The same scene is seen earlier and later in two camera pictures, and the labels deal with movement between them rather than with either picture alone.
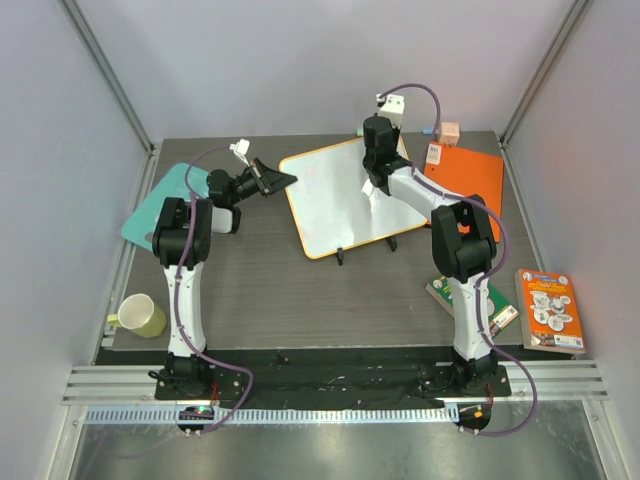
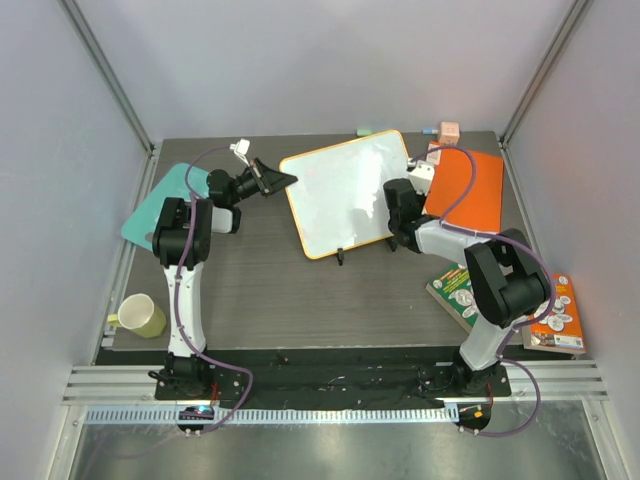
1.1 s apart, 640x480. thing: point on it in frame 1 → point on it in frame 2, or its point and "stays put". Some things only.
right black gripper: [377, 174] → [396, 189]
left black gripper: [271, 181] stays put
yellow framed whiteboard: [330, 210] stays put
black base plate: [327, 379] stays put
